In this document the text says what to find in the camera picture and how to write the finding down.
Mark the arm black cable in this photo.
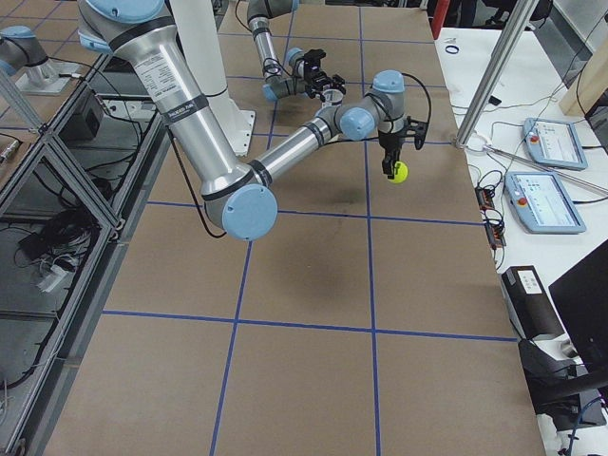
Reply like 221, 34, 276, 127
170, 71, 432, 238
234, 0, 305, 85

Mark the Wilson tennis ball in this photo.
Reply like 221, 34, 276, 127
388, 161, 409, 184

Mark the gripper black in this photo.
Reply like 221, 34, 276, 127
303, 64, 346, 103
378, 131, 405, 179

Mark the black mini computer box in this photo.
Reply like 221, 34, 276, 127
501, 265, 564, 341

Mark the white support column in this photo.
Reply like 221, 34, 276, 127
169, 0, 228, 99

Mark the blue teach pendant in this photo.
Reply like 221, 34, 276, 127
504, 171, 586, 235
522, 118, 588, 170

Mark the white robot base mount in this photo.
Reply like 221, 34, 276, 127
222, 98, 257, 157

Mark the blue teach pendant far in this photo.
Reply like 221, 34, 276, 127
522, 118, 588, 170

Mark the small black square pad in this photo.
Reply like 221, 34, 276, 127
488, 96, 502, 106

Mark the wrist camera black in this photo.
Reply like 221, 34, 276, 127
404, 116, 428, 150
304, 48, 326, 67

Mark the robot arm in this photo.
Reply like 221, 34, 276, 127
246, 0, 346, 103
78, 1, 409, 240

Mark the aluminium side frame rack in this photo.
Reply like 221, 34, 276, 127
0, 28, 177, 456

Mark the black computer monitor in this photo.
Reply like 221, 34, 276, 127
519, 243, 607, 430

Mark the orange black usb hub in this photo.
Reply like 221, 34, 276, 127
475, 185, 506, 251

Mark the aluminium frame post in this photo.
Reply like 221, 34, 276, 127
454, 0, 539, 148

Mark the green handled metal rod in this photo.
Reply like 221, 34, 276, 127
483, 145, 608, 196

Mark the blue teach pendant near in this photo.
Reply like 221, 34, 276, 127
504, 171, 586, 235

